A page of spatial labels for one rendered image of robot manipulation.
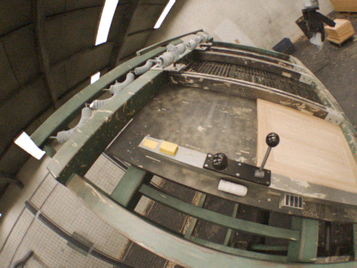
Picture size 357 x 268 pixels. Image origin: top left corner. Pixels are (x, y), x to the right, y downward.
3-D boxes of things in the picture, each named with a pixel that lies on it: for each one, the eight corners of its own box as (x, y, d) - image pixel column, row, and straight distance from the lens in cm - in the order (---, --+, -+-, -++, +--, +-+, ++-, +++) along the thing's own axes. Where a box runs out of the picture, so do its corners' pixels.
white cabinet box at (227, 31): (274, 70, 457) (226, 17, 428) (260, 81, 463) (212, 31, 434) (271, 65, 514) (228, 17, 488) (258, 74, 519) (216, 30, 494)
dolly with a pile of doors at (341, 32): (357, 37, 410) (349, 19, 395) (340, 49, 386) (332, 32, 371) (342, 33, 458) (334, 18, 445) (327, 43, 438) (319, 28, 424)
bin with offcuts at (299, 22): (323, 33, 513) (311, 13, 495) (310, 42, 497) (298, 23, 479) (315, 31, 558) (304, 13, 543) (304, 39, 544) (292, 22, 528)
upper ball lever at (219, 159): (222, 171, 40) (226, 173, 27) (210, 167, 40) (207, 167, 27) (226, 158, 40) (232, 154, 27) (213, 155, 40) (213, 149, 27)
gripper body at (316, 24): (304, 32, 89) (299, 8, 89) (319, 31, 93) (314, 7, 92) (310, 33, 82) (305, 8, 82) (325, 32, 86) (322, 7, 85)
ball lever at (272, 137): (264, 183, 40) (283, 136, 36) (251, 179, 39) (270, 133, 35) (262, 175, 44) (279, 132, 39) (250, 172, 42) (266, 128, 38)
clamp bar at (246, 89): (338, 130, 102) (361, 96, 96) (152, 83, 90) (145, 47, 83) (332, 119, 109) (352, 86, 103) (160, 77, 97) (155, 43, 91)
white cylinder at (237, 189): (217, 190, 41) (243, 198, 42) (219, 186, 38) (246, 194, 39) (219, 181, 42) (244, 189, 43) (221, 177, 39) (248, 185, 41)
